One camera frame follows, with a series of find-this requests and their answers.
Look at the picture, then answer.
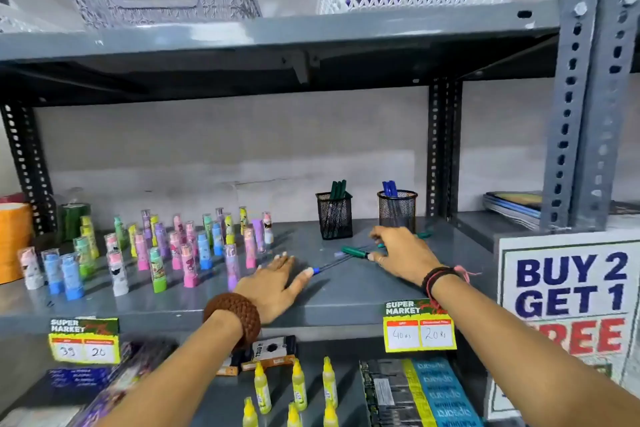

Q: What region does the person's left forearm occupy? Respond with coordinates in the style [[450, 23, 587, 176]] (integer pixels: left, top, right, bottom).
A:
[[94, 311, 243, 427]]

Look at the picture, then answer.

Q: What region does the white promotional sign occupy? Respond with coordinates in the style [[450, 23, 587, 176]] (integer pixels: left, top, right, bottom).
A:
[[486, 229, 640, 421]]

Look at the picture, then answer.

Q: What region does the person's right forearm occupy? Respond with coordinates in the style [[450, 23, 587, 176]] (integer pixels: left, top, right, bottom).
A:
[[429, 276, 640, 427]]

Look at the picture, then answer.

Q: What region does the blue capped pen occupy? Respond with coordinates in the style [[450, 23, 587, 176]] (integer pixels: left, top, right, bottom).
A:
[[305, 254, 373, 277]]

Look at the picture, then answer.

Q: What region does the purple patterned packet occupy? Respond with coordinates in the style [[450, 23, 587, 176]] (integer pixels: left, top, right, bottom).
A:
[[69, 339, 179, 427]]

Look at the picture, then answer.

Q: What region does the brown braided wrist band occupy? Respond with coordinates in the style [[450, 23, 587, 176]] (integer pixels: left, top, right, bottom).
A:
[[202, 293, 262, 353]]

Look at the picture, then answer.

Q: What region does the square black mesh pen holder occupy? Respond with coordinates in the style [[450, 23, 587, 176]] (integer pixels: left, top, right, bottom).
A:
[[315, 191, 354, 241]]

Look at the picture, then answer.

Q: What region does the stack of notebooks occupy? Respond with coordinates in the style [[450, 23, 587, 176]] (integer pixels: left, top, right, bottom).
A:
[[482, 191, 544, 232]]

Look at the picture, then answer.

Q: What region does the group of yellow glue bottles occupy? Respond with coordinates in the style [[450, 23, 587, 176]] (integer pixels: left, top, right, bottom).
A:
[[242, 356, 340, 427]]

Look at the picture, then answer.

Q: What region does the grey packet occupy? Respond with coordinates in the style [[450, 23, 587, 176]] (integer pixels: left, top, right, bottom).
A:
[[359, 360, 427, 427]]

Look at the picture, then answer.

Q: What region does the yellow and green price tag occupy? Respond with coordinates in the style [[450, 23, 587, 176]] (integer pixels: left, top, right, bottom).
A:
[[48, 317, 121, 366], [383, 299, 458, 354]]

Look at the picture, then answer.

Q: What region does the small black and orange packet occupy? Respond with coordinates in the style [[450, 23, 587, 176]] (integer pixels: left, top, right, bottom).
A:
[[216, 354, 241, 377]]

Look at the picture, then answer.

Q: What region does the group of colourful glue sticks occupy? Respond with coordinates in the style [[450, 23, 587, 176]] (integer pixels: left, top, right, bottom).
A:
[[17, 206, 275, 302]]

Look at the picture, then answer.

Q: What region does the orange tape roll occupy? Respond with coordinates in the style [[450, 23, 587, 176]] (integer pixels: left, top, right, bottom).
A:
[[0, 202, 34, 286]]

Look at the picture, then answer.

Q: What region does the person's right hand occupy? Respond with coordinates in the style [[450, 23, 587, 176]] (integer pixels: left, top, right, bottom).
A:
[[368, 226, 444, 288]]

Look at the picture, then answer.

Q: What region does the blue and yellow packet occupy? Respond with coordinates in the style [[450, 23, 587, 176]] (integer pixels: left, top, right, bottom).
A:
[[402, 357, 484, 427]]

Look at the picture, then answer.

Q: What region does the dark blue packet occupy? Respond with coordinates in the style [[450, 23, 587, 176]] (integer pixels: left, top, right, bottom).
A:
[[46, 366, 114, 393]]

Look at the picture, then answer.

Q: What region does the grey metal shelf rack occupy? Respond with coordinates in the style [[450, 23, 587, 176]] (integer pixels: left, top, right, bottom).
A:
[[0, 0, 640, 427]]

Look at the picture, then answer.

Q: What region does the black and red thread bracelet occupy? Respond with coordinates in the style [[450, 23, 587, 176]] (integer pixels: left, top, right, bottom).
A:
[[421, 265, 482, 313]]

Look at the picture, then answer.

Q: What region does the person's left hand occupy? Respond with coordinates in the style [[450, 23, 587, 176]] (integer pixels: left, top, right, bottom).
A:
[[233, 253, 315, 325]]

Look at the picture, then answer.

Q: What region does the green tape roll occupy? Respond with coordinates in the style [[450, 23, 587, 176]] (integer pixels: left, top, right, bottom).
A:
[[59, 202, 92, 243]]

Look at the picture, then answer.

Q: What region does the round black mesh pen holder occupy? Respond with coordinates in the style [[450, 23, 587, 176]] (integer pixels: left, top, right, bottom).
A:
[[377, 189, 419, 234]]

